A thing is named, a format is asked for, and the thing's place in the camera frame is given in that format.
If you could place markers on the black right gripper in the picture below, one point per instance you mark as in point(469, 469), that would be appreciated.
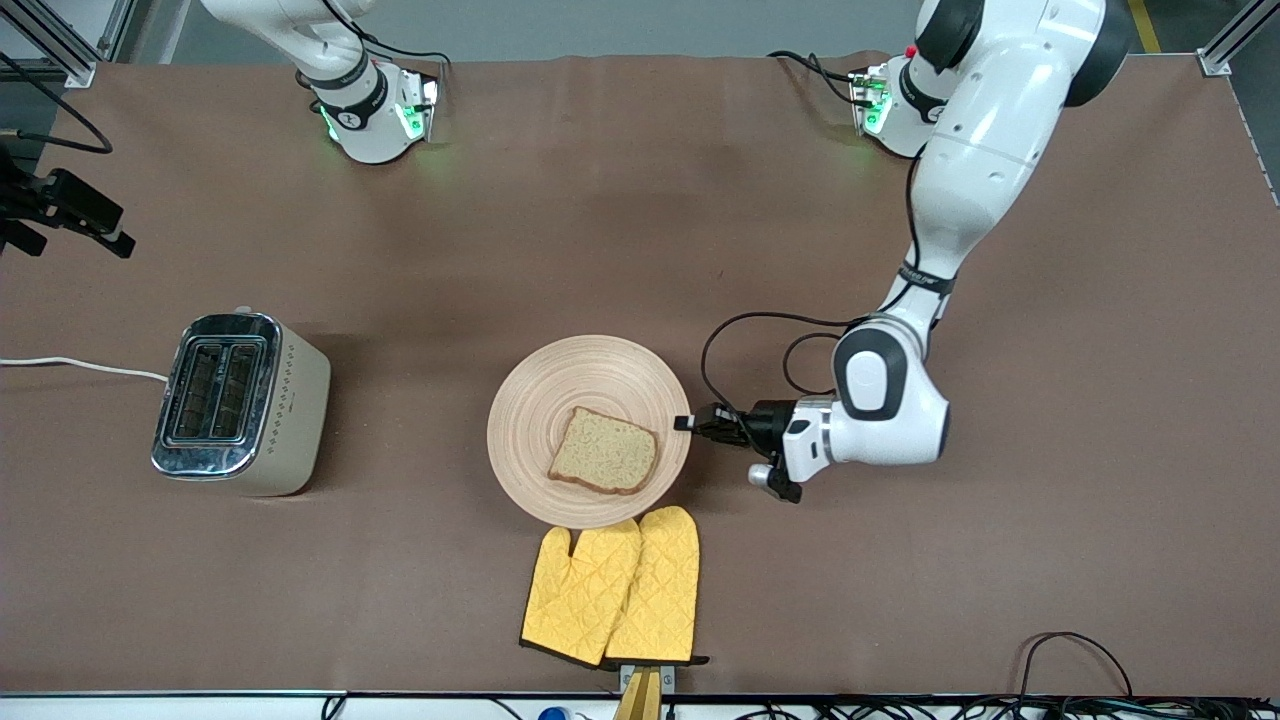
point(68, 199)

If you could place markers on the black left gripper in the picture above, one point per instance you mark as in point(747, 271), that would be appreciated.
point(768, 419)

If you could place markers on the slice of toast bread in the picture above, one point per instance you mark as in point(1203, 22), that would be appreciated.
point(605, 455)

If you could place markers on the round wooden plate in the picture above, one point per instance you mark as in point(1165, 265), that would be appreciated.
point(560, 380)

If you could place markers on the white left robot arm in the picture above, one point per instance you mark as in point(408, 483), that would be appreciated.
point(990, 130)

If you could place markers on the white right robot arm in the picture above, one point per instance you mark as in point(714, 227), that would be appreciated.
point(370, 120)

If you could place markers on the yellow quilted oven mitt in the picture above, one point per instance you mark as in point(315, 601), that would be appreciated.
point(660, 590)
point(580, 590)

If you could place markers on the brown table cover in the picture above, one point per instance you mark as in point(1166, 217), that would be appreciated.
point(800, 250)

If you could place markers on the cream and chrome toaster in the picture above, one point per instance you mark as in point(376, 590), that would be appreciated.
point(290, 420)

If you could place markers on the aluminium frame profile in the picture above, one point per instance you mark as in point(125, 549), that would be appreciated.
point(70, 65)
point(115, 30)
point(1225, 50)

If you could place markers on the grey metal bracket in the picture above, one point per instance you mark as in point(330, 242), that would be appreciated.
point(668, 678)

